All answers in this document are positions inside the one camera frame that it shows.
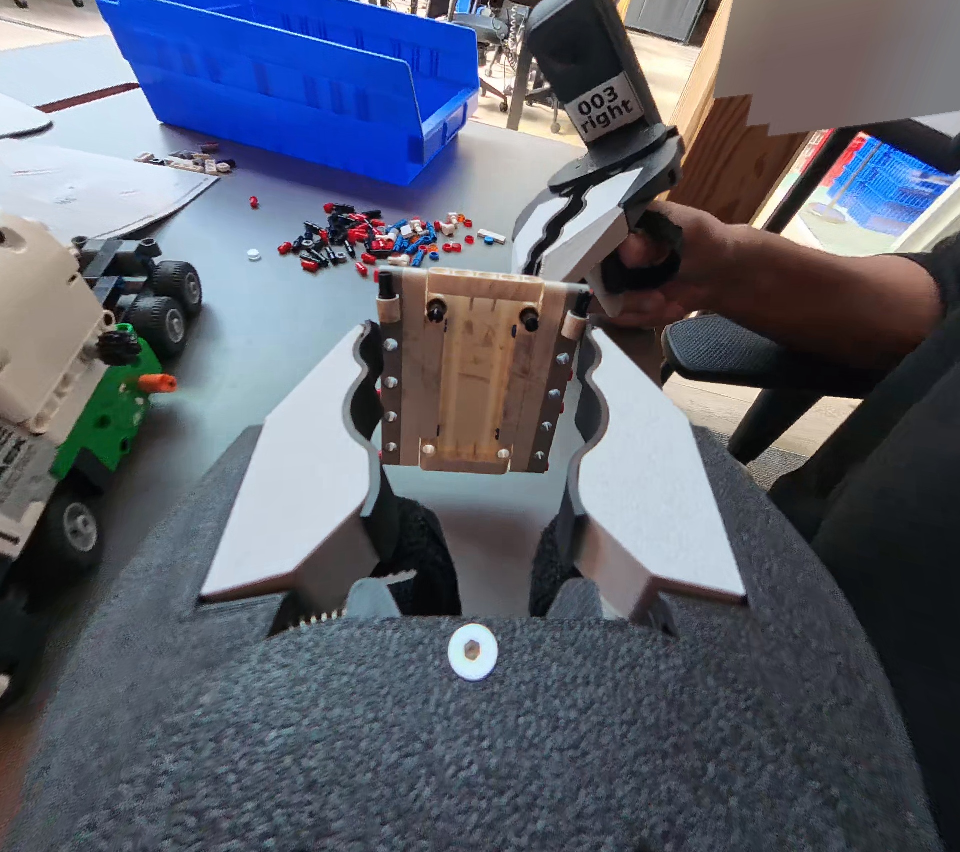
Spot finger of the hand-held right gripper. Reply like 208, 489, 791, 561
511, 186, 580, 277
534, 169, 640, 286

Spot white and green lego truck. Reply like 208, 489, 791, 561
0, 213, 205, 707

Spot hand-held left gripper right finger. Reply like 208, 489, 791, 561
557, 325, 749, 627

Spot black office chair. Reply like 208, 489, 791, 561
662, 314, 888, 466

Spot pile of small lego pieces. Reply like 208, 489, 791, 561
276, 200, 509, 281

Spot grey cardboard sheet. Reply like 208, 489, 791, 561
0, 138, 224, 243

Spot white lego panel assembly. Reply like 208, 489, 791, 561
373, 265, 595, 476

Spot person's right forearm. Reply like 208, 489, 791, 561
738, 222, 948, 382

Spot person's black shirt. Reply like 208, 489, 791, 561
768, 250, 960, 852

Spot person's right hand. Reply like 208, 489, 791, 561
600, 199, 753, 330

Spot blue plastic bin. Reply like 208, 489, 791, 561
85, 0, 482, 188

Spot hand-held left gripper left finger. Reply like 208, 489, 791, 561
198, 321, 395, 617

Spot wooden post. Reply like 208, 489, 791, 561
666, 0, 820, 225

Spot row of flat lego pieces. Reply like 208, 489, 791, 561
134, 145, 237, 176

